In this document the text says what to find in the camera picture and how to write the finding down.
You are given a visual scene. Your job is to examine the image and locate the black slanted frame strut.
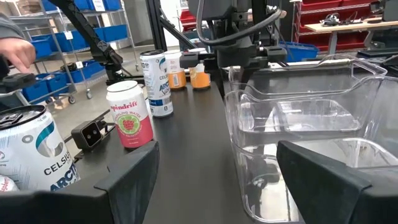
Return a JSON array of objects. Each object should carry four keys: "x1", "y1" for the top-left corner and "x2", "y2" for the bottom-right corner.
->
[{"x1": 158, "y1": 14, "x2": 200, "y2": 50}]

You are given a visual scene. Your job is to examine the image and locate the white Celsius Arctic can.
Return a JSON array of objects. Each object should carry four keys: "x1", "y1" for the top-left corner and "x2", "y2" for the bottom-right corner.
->
[
  {"x1": 0, "y1": 105, "x2": 81, "y2": 192},
  {"x1": 139, "y1": 49, "x2": 174, "y2": 118}
]

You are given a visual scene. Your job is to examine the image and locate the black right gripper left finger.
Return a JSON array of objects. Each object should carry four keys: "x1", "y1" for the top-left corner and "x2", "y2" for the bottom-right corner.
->
[{"x1": 0, "y1": 139, "x2": 161, "y2": 224}]

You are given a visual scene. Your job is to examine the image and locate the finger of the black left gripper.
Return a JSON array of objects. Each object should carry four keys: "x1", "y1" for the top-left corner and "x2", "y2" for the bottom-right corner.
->
[
  {"x1": 256, "y1": 45, "x2": 289, "y2": 63},
  {"x1": 179, "y1": 50, "x2": 218, "y2": 72}
]

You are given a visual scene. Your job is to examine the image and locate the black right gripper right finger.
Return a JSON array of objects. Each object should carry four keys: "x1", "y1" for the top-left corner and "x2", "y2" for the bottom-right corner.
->
[{"x1": 275, "y1": 139, "x2": 398, "y2": 224}]

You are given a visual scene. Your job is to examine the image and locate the clear plastic bin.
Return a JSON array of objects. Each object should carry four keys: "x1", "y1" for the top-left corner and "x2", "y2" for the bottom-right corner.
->
[
  {"x1": 231, "y1": 136, "x2": 398, "y2": 224},
  {"x1": 228, "y1": 52, "x2": 389, "y2": 133},
  {"x1": 223, "y1": 76, "x2": 398, "y2": 170}
]

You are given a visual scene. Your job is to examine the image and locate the light wooden workbench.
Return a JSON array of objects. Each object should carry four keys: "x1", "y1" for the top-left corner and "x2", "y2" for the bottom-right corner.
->
[{"x1": 304, "y1": 19, "x2": 398, "y2": 34}]

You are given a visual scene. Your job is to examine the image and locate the metal wire shelf cart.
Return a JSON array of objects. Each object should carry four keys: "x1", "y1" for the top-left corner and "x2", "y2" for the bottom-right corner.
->
[{"x1": 9, "y1": 0, "x2": 139, "y2": 106}]

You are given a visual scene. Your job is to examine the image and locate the blue storage bin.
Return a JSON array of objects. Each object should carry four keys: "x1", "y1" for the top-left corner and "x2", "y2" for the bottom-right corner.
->
[
  {"x1": 93, "y1": 24, "x2": 129, "y2": 43},
  {"x1": 46, "y1": 73, "x2": 70, "y2": 93},
  {"x1": 30, "y1": 39, "x2": 53, "y2": 59},
  {"x1": 54, "y1": 29, "x2": 88, "y2": 53},
  {"x1": 70, "y1": 60, "x2": 106, "y2": 84},
  {"x1": 22, "y1": 79, "x2": 50, "y2": 103},
  {"x1": 279, "y1": 42, "x2": 320, "y2": 63}
]

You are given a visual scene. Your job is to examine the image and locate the pink Spindrift raspberry can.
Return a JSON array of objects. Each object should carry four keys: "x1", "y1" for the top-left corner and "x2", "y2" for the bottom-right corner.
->
[
  {"x1": 0, "y1": 174, "x2": 20, "y2": 192},
  {"x1": 106, "y1": 80, "x2": 155, "y2": 149}
]

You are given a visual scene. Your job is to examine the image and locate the person's hand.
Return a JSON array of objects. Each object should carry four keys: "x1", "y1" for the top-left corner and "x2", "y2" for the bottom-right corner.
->
[{"x1": 0, "y1": 37, "x2": 37, "y2": 74}]

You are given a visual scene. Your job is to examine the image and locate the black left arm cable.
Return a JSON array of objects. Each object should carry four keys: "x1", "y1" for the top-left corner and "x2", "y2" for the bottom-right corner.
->
[{"x1": 195, "y1": 0, "x2": 283, "y2": 47}]

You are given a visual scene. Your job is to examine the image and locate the black vertical frame post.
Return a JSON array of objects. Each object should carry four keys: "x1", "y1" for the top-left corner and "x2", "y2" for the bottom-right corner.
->
[{"x1": 144, "y1": 0, "x2": 170, "y2": 53}]

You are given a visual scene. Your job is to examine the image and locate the small black camera box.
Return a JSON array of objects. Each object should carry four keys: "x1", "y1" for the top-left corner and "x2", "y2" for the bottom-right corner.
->
[{"x1": 70, "y1": 119, "x2": 105, "y2": 152}]

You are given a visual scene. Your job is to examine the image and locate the red storage bin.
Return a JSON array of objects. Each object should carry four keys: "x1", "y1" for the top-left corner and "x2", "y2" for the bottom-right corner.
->
[
  {"x1": 302, "y1": 0, "x2": 343, "y2": 11},
  {"x1": 297, "y1": 30, "x2": 369, "y2": 52},
  {"x1": 179, "y1": 9, "x2": 198, "y2": 32}
]

